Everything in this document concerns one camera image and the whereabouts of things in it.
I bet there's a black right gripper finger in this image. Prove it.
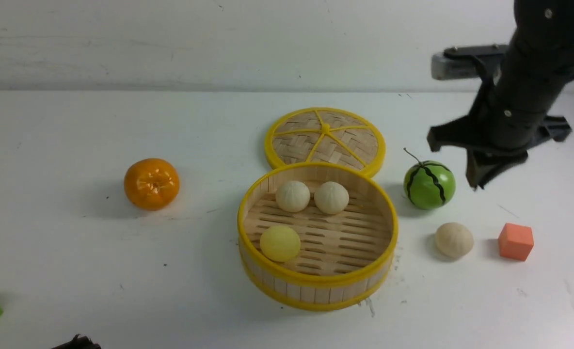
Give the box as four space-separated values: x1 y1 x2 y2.
466 150 528 190

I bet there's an orange toy tangerine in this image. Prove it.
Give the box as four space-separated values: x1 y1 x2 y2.
123 158 180 211

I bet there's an orange foam cube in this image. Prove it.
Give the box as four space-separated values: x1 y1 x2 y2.
497 222 534 262

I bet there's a yellow-rimmed bamboo steamer tray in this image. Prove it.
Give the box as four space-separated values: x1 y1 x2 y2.
238 162 399 311

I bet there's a yellow toy bun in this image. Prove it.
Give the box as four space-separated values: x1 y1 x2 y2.
259 225 301 263

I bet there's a woven bamboo steamer lid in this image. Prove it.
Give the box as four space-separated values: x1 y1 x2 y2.
263 107 386 177

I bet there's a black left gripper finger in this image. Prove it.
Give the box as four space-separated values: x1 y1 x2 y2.
52 334 102 349

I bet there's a green striped toy watermelon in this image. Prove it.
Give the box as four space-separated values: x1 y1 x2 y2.
403 148 456 210

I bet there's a white bun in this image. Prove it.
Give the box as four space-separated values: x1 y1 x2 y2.
274 180 311 213
313 181 350 215
434 222 475 260

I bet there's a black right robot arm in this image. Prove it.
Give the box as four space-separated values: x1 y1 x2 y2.
427 0 574 156

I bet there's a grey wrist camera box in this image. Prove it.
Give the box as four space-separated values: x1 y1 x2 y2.
430 44 509 81

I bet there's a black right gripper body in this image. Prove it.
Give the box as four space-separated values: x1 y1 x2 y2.
427 78 572 156

